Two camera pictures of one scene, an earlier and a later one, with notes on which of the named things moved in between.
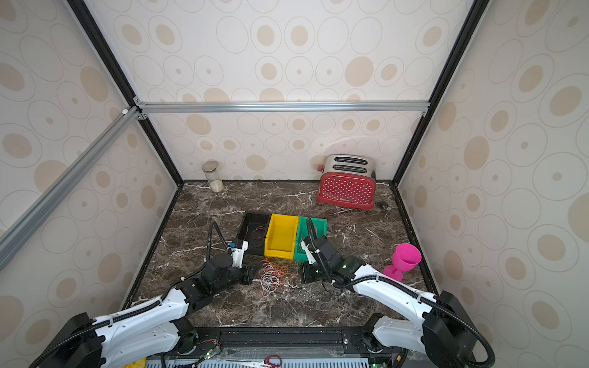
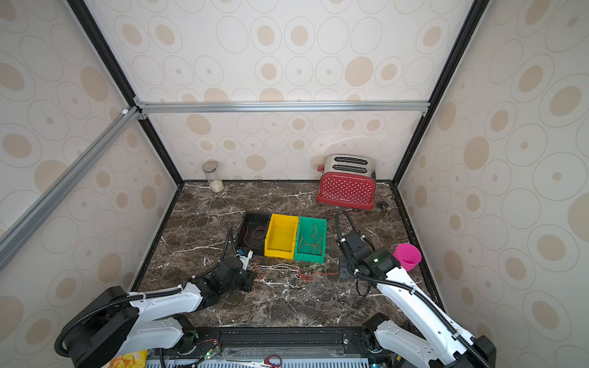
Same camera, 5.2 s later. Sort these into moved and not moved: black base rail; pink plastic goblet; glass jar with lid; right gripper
Moved: right gripper
Not moved: black base rail; pink plastic goblet; glass jar with lid
